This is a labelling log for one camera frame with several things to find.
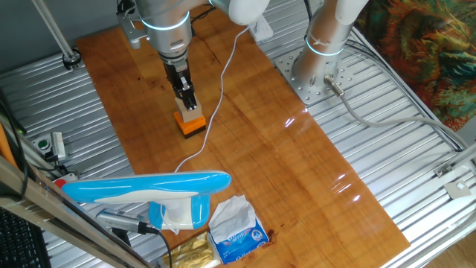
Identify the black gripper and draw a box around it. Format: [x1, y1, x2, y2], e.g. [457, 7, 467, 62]
[158, 51, 198, 112]

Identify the blue and white desk lamp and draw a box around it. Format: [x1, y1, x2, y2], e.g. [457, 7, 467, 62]
[61, 170, 233, 231]

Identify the grey red button box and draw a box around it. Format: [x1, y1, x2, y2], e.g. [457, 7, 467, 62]
[53, 172, 80, 190]

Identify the grey green button box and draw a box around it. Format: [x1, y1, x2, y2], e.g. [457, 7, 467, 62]
[31, 134, 54, 153]

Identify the beige wooden cube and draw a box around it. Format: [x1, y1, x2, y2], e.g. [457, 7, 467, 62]
[174, 97, 204, 123]

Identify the orange plastic block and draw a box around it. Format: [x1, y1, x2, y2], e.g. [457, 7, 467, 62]
[173, 111, 208, 139]

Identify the white power strip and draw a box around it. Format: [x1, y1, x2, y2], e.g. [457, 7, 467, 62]
[248, 14, 274, 42]

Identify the metal stand pole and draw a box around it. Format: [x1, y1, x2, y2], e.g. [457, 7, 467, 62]
[31, 0, 82, 71]

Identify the blue tissue pack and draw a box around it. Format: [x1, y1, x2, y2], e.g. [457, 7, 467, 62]
[208, 194, 270, 265]

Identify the gold foil packet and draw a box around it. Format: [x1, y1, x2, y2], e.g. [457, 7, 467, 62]
[162, 231, 222, 268]

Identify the black keyboard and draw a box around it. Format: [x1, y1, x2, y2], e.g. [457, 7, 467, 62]
[0, 208, 52, 268]

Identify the colourful painted cloth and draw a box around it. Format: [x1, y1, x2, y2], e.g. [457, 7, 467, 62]
[355, 0, 476, 132]

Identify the white square plate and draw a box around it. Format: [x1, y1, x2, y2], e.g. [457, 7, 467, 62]
[443, 179, 472, 200]

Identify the white lamp power cable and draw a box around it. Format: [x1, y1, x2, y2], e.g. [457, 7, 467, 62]
[159, 25, 251, 235]

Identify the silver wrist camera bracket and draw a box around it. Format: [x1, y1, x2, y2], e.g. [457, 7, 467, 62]
[116, 0, 150, 50]

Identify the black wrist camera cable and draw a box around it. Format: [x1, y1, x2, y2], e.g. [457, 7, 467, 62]
[191, 4, 217, 24]

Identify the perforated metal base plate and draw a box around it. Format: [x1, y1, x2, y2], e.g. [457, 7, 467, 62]
[274, 46, 357, 106]

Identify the green button switch box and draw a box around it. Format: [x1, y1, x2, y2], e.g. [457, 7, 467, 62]
[51, 131, 68, 162]

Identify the silver mounted camera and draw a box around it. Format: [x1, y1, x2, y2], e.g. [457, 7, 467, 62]
[95, 208, 161, 236]

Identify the aluminium frame beam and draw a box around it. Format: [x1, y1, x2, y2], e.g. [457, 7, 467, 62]
[0, 156, 150, 268]

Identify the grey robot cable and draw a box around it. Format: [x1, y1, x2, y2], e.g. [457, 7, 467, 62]
[323, 74, 472, 150]

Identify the small metal corner bracket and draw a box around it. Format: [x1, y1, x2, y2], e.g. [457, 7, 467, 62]
[434, 162, 453, 178]

